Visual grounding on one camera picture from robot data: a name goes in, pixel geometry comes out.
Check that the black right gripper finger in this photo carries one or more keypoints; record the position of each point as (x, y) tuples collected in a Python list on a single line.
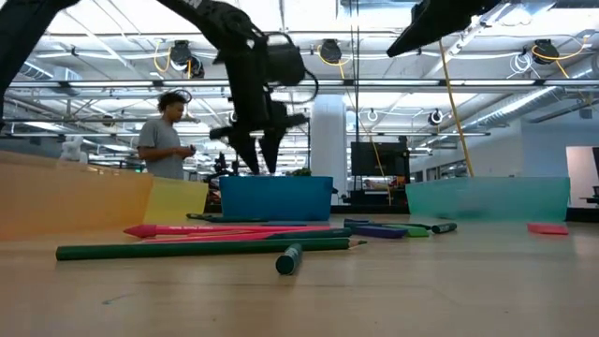
[(435, 23)]

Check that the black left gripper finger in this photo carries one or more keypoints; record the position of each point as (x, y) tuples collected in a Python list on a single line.
[(248, 150), (273, 145)]

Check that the blue plastic bin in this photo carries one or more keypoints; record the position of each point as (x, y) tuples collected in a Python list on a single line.
[(276, 199)]

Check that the long pink pencil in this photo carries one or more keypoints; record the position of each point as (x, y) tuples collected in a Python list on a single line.
[(210, 230), (210, 238)]

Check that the yellow plastic bin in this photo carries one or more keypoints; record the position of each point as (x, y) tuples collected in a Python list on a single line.
[(175, 201)]

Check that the green pencil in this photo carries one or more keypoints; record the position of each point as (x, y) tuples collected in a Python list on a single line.
[(187, 249)]

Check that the green eraser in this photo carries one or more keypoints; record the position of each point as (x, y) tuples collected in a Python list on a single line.
[(419, 231)]

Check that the orange plastic bin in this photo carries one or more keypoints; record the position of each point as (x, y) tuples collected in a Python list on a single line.
[(70, 201)]

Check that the pink eraser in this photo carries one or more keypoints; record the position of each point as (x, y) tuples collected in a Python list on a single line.
[(547, 229)]

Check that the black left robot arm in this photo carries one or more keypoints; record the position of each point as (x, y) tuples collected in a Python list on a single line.
[(18, 47)]

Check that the small green plant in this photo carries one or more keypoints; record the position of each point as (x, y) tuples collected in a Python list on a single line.
[(299, 172)]

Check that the white building column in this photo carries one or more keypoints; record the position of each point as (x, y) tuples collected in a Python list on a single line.
[(329, 140)]

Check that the person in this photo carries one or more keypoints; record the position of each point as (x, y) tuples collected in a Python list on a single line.
[(161, 140)]

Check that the small black ceiling reel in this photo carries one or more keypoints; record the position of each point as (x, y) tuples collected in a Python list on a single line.
[(435, 117)]

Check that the black monitor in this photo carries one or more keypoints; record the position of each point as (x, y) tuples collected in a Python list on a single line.
[(379, 159)]

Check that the teal plastic bin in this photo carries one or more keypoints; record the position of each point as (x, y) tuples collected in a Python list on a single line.
[(486, 199)]

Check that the black office chair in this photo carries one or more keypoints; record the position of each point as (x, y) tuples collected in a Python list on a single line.
[(593, 194)]

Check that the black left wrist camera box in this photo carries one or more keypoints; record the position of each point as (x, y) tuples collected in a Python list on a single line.
[(286, 58)]

